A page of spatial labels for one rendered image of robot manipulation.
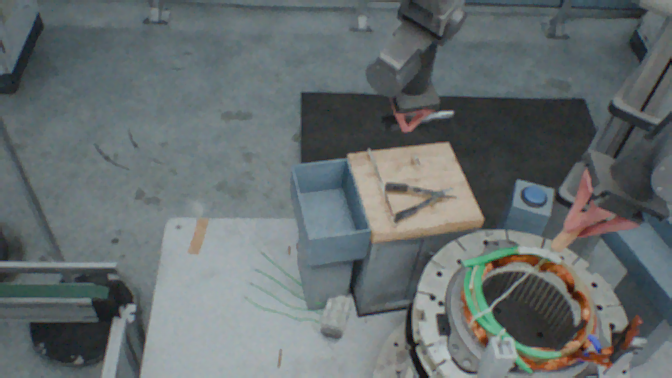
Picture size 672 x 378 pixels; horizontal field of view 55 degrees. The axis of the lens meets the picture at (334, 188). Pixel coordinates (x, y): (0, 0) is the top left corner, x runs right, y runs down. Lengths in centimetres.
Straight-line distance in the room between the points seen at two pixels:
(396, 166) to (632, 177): 53
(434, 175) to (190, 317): 55
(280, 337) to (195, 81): 187
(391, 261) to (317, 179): 21
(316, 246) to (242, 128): 170
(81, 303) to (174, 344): 23
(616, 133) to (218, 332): 85
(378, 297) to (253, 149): 148
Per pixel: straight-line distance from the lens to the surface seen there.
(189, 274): 139
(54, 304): 146
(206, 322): 133
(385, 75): 92
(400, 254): 118
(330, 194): 124
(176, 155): 268
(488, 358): 91
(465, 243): 108
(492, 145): 283
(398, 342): 130
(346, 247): 112
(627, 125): 131
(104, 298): 142
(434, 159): 123
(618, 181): 79
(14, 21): 311
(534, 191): 126
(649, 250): 129
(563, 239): 86
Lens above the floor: 194
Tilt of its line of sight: 50 degrees down
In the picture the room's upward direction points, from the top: 6 degrees clockwise
